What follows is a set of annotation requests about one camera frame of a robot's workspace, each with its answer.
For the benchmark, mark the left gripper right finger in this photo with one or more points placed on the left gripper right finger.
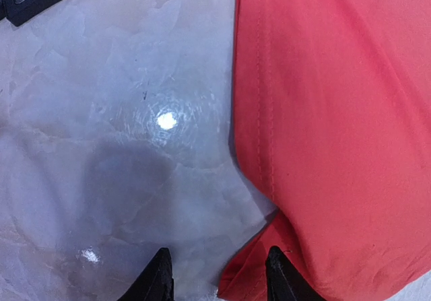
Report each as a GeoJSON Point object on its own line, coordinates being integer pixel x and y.
{"type": "Point", "coordinates": [284, 282]}

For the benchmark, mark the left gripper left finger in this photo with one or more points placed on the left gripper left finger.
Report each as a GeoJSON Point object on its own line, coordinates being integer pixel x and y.
{"type": "Point", "coordinates": [155, 283]}

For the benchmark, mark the red t-shirt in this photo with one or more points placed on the red t-shirt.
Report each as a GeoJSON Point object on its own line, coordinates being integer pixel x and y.
{"type": "Point", "coordinates": [332, 124]}

